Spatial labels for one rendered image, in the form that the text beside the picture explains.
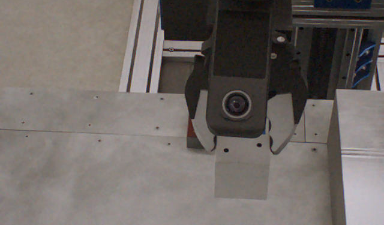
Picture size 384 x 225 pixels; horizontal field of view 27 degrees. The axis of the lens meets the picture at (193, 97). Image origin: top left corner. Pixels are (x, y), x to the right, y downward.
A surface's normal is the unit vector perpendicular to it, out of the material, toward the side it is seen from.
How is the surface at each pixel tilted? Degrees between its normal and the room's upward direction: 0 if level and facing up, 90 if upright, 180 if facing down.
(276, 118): 90
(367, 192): 4
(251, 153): 0
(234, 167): 90
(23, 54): 0
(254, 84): 30
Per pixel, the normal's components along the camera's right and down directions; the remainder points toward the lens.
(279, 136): -0.07, 0.72
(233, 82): -0.06, -0.24
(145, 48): -0.01, -0.70
